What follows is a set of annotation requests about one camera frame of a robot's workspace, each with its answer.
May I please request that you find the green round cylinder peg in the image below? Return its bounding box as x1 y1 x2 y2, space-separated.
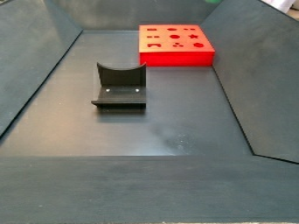
204 0 221 4

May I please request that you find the red foam shape board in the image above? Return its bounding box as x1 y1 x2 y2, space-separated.
138 24 214 67

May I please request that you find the dark curved holder block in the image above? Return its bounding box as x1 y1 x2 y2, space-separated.
90 64 145 109

